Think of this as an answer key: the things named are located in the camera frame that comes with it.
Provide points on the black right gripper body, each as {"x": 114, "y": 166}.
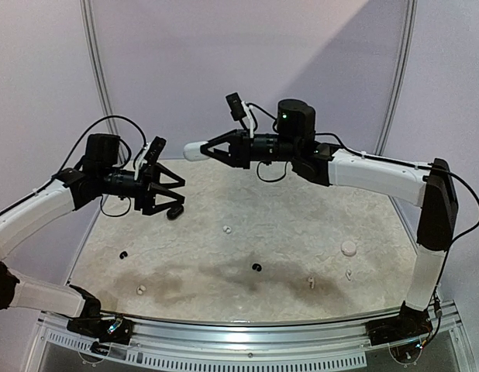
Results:
{"x": 242, "y": 148}

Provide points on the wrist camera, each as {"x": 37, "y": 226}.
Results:
{"x": 148, "y": 156}
{"x": 241, "y": 113}

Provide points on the aluminium wall post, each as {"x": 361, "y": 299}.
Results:
{"x": 404, "y": 46}
{"x": 88, "y": 19}

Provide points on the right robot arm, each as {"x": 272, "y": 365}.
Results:
{"x": 428, "y": 186}

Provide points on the white clip earbud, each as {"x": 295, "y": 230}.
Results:
{"x": 140, "y": 290}
{"x": 227, "y": 230}

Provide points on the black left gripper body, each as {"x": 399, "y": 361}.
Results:
{"x": 146, "y": 174}

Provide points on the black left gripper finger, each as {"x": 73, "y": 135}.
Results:
{"x": 167, "y": 178}
{"x": 172, "y": 199}

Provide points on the right aluminium wall post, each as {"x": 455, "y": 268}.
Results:
{"x": 404, "y": 46}

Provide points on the aluminium front rail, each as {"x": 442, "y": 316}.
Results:
{"x": 340, "y": 345}

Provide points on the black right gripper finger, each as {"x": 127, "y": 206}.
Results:
{"x": 221, "y": 156}
{"x": 223, "y": 138}

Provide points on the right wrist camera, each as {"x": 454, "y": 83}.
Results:
{"x": 241, "y": 113}

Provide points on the left aluminium wall post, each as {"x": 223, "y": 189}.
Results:
{"x": 88, "y": 19}

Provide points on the white oval charging case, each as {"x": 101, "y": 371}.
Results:
{"x": 192, "y": 151}

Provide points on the black oval charging case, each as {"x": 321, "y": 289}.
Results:
{"x": 175, "y": 212}

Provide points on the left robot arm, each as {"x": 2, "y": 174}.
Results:
{"x": 98, "y": 173}

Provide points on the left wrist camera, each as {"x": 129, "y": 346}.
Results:
{"x": 148, "y": 156}

